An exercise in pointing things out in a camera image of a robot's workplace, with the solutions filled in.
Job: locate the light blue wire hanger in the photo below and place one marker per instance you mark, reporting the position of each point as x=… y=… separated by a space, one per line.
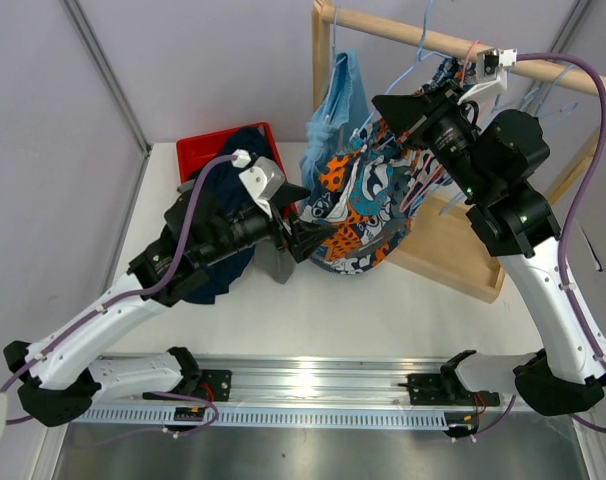
x=539 y=99

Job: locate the left aluminium corner post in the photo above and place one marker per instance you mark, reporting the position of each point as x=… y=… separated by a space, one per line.
x=90 y=41

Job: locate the grey shorts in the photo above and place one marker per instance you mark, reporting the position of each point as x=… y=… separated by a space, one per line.
x=278 y=260

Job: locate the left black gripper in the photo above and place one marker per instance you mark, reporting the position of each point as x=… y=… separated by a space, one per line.
x=304 y=234

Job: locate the aluminium corner post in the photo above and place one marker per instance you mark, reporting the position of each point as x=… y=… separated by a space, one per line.
x=90 y=41
x=546 y=26

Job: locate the blue hanger of patterned shorts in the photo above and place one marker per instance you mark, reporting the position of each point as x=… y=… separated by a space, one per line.
x=421 y=53

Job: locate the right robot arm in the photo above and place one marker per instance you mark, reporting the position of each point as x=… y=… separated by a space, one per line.
x=518 y=228

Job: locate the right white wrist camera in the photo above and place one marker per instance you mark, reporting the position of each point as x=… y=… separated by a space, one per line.
x=492 y=68

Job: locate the aluminium mounting rail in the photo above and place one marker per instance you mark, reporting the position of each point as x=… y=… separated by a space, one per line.
x=318 y=382

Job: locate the wooden clothes rack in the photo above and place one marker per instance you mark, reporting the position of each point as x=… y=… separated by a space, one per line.
x=442 y=248

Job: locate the navy blue shorts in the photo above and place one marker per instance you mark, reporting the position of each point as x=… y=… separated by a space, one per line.
x=224 y=183

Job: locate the blue hanger of grey shorts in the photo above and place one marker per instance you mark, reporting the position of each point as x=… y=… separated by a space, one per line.
x=508 y=151

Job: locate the red plastic bin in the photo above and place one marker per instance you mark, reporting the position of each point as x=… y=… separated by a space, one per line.
x=194 y=153

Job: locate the light blue shorts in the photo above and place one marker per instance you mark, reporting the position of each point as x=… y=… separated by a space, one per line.
x=349 y=109

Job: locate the colourful patterned shorts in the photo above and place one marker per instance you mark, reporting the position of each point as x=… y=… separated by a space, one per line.
x=370 y=191

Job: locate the perforated cable duct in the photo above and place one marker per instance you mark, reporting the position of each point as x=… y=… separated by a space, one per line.
x=274 y=417

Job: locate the right aluminium corner post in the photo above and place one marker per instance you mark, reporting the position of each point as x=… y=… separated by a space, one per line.
x=546 y=26

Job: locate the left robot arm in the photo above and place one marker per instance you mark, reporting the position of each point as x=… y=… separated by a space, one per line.
x=63 y=375

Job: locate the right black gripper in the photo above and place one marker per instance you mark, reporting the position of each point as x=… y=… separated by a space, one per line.
x=413 y=117

